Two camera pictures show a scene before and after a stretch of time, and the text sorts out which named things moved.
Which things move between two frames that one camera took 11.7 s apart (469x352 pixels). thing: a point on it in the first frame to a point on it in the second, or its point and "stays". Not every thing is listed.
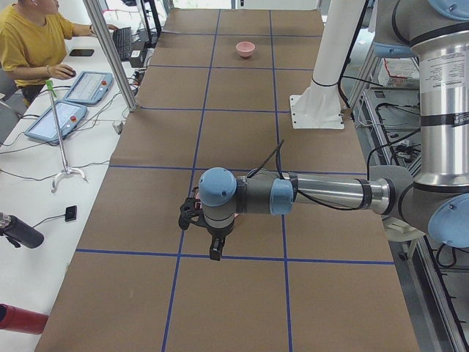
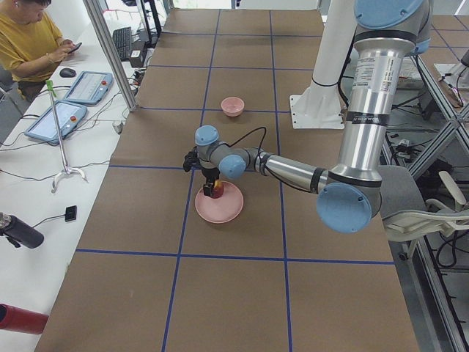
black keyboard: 123,39 stays
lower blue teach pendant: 44,127 stays
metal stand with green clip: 51,91 stays
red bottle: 20,320 stays
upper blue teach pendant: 89,88 stays
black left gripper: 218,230 to 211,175
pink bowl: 245,48 to 232,106
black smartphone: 81,53 to 77,46
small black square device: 71,213 stays
